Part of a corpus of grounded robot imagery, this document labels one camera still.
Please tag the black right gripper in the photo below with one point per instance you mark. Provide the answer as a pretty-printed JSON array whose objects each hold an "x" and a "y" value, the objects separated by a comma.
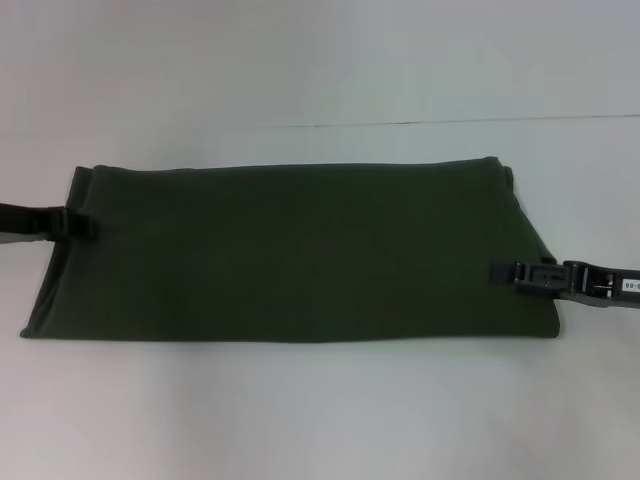
[{"x": 602, "y": 285}]

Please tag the dark green FREE t-shirt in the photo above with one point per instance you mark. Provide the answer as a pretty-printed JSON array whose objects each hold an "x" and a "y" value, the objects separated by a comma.
[{"x": 300, "y": 250}]

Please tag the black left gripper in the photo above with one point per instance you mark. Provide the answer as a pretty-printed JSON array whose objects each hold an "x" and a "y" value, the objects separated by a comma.
[{"x": 27, "y": 222}]

